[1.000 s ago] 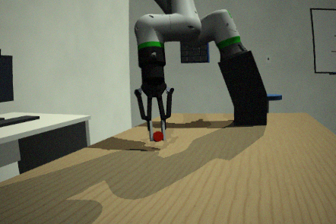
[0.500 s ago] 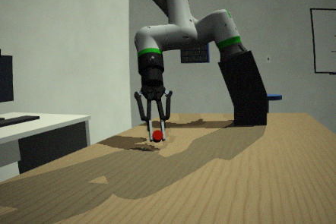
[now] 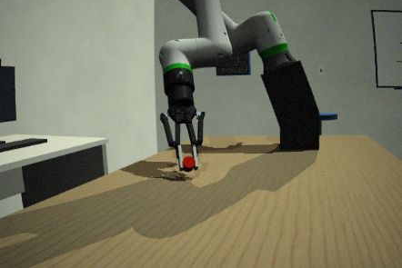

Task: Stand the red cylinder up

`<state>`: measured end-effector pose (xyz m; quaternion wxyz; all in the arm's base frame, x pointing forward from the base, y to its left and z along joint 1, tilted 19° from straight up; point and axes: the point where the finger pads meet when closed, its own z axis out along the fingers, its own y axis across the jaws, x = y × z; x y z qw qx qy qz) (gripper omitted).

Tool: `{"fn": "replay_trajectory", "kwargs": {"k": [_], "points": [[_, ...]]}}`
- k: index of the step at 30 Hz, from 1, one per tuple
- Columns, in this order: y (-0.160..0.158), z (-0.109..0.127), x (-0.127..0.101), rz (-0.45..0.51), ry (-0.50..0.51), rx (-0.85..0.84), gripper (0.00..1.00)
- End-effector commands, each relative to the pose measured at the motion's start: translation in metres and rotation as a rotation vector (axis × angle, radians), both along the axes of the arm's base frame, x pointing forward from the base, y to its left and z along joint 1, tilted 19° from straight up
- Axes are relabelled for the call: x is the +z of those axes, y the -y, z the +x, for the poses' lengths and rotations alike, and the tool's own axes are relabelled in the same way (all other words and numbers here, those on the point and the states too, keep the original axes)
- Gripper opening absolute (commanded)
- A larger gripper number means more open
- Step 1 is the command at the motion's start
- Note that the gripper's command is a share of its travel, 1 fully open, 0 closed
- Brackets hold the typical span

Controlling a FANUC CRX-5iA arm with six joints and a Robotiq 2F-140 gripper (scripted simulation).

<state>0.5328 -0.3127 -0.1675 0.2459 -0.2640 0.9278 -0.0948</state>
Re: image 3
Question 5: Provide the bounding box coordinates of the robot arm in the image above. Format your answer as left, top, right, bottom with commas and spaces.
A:
159, 0, 296, 95

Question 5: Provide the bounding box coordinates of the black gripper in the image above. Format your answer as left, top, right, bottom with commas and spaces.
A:
160, 84, 206, 171

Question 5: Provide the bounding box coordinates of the red short cylinder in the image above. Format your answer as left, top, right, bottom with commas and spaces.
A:
183, 156, 196, 172

